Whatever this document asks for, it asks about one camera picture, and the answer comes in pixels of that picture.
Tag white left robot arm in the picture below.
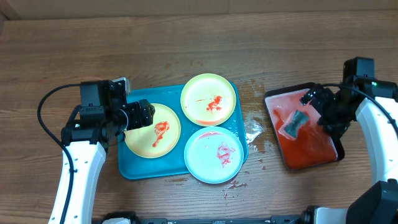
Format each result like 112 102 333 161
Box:
49 78 155 223

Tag teal plastic tray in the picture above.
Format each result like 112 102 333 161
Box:
117 81 249 180

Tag yellow plate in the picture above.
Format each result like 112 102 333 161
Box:
180 73 237 126
124 103 182 159

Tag light blue plate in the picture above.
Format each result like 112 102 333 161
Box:
184 126 244 184

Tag black tray with red water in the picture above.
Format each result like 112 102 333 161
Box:
264 82 345 171

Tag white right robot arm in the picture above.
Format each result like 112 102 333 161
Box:
300 57 397 223

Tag green pink sponge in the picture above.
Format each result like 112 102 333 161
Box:
283 110 309 140

